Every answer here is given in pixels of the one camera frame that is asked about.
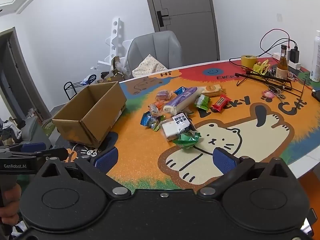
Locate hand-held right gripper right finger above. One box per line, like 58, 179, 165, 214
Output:
197, 148, 298, 198

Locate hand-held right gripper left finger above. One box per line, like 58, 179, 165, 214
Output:
35, 147, 132, 200

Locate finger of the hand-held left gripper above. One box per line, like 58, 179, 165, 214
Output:
0, 142, 47, 153
35, 147, 68, 162

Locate green snack packet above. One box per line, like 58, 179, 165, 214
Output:
194, 94, 211, 111
172, 132, 202, 152

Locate red snack packet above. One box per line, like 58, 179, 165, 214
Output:
212, 94, 232, 112

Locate teal snack packet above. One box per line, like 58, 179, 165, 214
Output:
140, 112, 166, 132

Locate white black-label snack packet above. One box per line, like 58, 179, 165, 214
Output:
161, 113, 197, 142

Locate orange snack packet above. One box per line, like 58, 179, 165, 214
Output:
148, 101, 167, 117

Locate long purple snack packet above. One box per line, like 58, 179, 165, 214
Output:
162, 87, 199, 114

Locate pink snack packet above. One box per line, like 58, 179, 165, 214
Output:
155, 90, 173, 101

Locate person's left hand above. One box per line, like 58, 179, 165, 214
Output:
0, 184, 22, 227

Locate grey sofa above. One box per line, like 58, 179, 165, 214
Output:
0, 116, 53, 151

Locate green slipper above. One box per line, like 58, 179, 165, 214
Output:
41, 119, 57, 132

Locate pile of clothes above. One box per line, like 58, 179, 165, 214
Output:
0, 119, 26, 146

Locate colourful cat printed mat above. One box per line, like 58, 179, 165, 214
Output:
41, 59, 320, 189

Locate bunch of keys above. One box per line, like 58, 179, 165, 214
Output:
268, 86, 287, 103

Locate cluttered brown cardboard box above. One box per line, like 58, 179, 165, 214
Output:
97, 56, 133, 84

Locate yellow plastic clips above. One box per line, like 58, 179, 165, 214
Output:
252, 59, 272, 75

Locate dotted cream cushion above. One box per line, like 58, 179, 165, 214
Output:
132, 54, 168, 79

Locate yellow tape roll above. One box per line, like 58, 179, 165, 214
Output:
240, 54, 258, 68

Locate amber glass bottle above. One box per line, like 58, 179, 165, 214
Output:
275, 44, 289, 80

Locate white power strip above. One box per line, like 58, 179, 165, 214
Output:
272, 52, 302, 69

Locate white holed rack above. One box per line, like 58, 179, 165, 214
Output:
97, 17, 134, 69

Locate grey upholstered chair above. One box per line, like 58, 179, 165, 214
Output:
126, 30, 183, 79

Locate black charger plug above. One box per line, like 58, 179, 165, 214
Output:
290, 46, 300, 64

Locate grey door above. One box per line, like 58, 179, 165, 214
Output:
142, 0, 221, 68

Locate tall white bottle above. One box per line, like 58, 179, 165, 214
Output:
309, 30, 320, 83

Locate black wire shoe rack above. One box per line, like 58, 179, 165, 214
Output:
63, 74, 97, 101

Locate black wire stand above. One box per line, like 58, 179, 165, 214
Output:
235, 72, 307, 98

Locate black cable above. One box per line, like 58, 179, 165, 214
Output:
229, 29, 298, 68

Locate black door handle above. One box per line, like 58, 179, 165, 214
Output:
156, 10, 169, 27

